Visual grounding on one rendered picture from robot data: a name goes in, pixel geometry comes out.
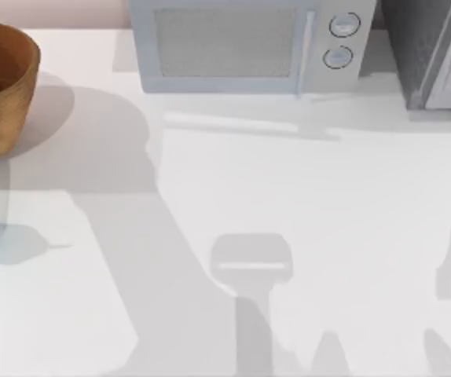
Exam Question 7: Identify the microwave oven door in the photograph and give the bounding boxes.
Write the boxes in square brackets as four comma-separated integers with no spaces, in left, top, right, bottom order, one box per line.
[127,0,316,95]

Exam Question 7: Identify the small microwave knob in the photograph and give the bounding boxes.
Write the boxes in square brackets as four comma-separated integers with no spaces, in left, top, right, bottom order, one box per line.
[322,44,354,71]

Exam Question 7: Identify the microwave door handle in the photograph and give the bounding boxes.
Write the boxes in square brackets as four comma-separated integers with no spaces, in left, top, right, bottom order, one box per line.
[296,10,316,100]

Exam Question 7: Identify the woven wooden basket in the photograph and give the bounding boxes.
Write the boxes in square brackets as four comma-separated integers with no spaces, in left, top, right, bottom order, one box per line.
[0,20,42,159]

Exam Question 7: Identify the large microwave knob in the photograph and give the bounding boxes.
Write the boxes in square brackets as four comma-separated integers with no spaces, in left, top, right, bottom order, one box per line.
[328,11,362,38]

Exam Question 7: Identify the pale microwave oven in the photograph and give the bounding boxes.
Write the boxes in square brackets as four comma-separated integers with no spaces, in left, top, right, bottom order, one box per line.
[126,0,379,100]

